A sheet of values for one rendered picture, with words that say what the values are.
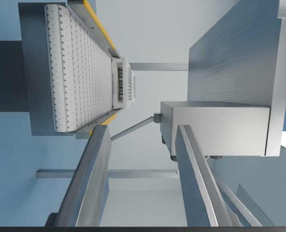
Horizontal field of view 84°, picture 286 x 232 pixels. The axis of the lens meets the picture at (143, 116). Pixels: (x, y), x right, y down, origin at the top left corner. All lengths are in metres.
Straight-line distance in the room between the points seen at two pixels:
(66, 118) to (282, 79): 0.45
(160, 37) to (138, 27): 0.52
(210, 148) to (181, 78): 3.55
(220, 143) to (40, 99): 0.40
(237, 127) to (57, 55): 0.39
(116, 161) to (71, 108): 4.18
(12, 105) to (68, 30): 0.30
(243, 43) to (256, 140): 0.25
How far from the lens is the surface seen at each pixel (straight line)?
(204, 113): 0.34
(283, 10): 0.43
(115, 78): 0.79
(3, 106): 0.61
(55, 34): 0.39
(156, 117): 0.50
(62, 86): 0.37
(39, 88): 0.43
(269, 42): 0.44
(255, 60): 0.46
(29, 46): 0.44
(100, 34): 0.54
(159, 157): 4.41
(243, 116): 0.38
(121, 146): 4.28
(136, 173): 1.54
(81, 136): 0.37
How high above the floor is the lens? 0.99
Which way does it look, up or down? level
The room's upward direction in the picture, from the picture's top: 90 degrees clockwise
